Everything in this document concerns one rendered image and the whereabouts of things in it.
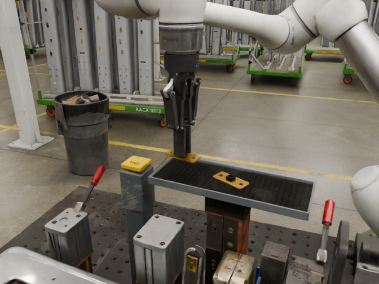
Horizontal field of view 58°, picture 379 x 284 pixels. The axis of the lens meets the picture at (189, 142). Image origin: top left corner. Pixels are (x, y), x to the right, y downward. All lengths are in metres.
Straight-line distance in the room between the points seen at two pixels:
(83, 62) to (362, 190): 4.36
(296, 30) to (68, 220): 0.84
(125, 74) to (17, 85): 1.43
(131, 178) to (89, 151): 2.35
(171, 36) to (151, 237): 0.40
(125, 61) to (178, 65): 4.05
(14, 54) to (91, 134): 1.29
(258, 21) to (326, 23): 0.23
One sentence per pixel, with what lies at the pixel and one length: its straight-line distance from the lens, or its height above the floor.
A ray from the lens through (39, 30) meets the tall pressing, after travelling 10.64.
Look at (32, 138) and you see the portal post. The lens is 4.23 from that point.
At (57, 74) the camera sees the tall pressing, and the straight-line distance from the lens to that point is 4.99.
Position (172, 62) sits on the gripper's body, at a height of 1.44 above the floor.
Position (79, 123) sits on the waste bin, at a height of 0.55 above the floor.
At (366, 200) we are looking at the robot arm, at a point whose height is 1.00.
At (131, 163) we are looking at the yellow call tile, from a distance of 0.91.
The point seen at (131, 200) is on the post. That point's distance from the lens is 0.94.
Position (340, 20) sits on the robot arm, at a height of 1.50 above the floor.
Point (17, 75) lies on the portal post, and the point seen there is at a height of 0.80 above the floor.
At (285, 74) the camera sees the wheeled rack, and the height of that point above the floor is 0.25.
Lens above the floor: 1.56
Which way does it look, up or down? 23 degrees down
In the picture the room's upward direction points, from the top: straight up
